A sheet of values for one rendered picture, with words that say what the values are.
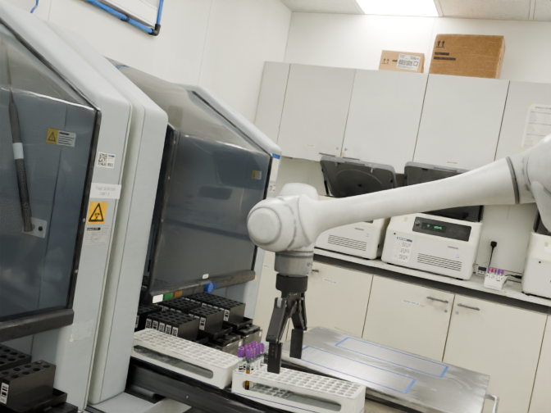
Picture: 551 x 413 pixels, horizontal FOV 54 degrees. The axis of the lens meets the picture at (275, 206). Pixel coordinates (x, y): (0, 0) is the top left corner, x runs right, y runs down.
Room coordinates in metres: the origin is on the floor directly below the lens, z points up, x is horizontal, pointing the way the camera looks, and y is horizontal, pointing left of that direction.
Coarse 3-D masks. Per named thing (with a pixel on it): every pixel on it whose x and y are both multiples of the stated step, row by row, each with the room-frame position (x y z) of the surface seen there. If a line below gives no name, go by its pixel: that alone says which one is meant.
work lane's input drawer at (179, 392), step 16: (144, 368) 1.33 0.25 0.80; (160, 368) 1.31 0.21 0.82; (144, 384) 1.32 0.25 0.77; (160, 384) 1.30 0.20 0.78; (176, 384) 1.28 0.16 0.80; (192, 384) 1.28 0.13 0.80; (208, 384) 1.26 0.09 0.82; (176, 400) 1.28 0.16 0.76; (192, 400) 1.26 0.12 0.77; (208, 400) 1.25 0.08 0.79; (224, 400) 1.23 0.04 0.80; (240, 400) 1.23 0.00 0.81
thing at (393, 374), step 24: (312, 336) 1.81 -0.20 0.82; (336, 336) 1.86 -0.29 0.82; (264, 360) 1.56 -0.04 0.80; (288, 360) 1.53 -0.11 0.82; (312, 360) 1.56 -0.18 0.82; (336, 360) 1.60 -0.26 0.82; (360, 360) 1.64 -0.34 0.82; (384, 360) 1.68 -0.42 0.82; (408, 360) 1.73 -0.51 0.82; (432, 360) 1.77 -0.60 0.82; (384, 384) 1.46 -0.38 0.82; (408, 384) 1.49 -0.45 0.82; (432, 384) 1.53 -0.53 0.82; (456, 384) 1.56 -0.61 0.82; (480, 384) 1.60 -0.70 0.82; (432, 408) 1.35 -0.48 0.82; (456, 408) 1.37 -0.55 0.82; (480, 408) 1.41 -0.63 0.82
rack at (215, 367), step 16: (144, 336) 1.39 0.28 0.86; (160, 336) 1.42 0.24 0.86; (144, 352) 1.37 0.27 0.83; (160, 352) 1.39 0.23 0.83; (176, 352) 1.31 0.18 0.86; (192, 352) 1.33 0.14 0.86; (208, 352) 1.34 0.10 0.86; (224, 352) 1.36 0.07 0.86; (176, 368) 1.30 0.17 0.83; (192, 368) 1.37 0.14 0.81; (208, 368) 1.27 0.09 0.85; (224, 368) 1.26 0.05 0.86; (224, 384) 1.26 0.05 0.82
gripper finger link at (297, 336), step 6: (294, 330) 1.31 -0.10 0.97; (300, 330) 1.31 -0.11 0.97; (294, 336) 1.31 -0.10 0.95; (300, 336) 1.31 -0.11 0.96; (294, 342) 1.31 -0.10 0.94; (300, 342) 1.31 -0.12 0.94; (294, 348) 1.31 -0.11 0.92; (300, 348) 1.30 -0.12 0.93; (294, 354) 1.31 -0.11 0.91; (300, 354) 1.30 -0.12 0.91
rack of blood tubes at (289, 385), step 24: (240, 384) 1.23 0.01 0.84; (264, 384) 1.32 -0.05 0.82; (288, 384) 1.19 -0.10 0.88; (312, 384) 1.21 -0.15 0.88; (336, 384) 1.22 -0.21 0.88; (360, 384) 1.22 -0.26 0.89; (288, 408) 1.19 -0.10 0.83; (312, 408) 1.16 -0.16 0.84; (336, 408) 1.22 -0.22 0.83; (360, 408) 1.18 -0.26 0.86
